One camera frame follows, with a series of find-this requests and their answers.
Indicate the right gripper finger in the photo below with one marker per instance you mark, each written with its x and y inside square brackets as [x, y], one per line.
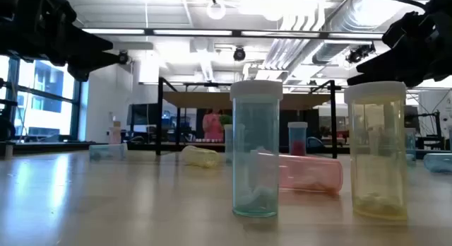
[399, 76]
[392, 60]

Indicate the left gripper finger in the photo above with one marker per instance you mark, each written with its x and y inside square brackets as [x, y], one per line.
[84, 65]
[92, 39]

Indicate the pink medicine bottle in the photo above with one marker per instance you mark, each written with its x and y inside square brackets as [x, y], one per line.
[310, 173]
[115, 135]

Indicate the yellow medicine bottle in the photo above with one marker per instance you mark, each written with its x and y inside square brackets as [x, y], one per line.
[201, 157]
[376, 150]

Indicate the wooden shelf with black legs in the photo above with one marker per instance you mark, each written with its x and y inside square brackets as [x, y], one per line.
[197, 100]

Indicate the black ceiling spotlight cluster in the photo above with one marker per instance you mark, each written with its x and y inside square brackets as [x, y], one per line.
[358, 55]

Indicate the black computer monitor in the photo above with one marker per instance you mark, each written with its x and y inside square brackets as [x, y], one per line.
[412, 115]
[143, 115]

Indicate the large glass window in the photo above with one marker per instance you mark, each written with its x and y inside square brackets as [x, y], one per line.
[49, 97]

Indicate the small cardboard box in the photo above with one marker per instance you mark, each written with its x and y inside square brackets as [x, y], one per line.
[117, 124]

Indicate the blue rounded object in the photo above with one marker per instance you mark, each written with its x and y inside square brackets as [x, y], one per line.
[314, 143]

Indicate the round white pendant lamp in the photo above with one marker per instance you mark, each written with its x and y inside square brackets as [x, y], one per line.
[216, 11]

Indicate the person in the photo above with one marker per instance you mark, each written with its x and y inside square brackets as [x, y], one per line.
[213, 127]

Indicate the black bar with light strips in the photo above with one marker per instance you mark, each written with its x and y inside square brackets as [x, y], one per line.
[236, 33]

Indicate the green potted plant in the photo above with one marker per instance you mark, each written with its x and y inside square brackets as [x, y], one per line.
[226, 119]

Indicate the black ceiling camera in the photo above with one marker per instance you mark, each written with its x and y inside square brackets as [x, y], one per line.
[123, 58]
[239, 54]

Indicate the silver ventilation duct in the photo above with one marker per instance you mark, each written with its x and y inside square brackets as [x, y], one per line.
[349, 16]

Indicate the black aluminium table frame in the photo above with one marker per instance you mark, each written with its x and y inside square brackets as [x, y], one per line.
[70, 147]

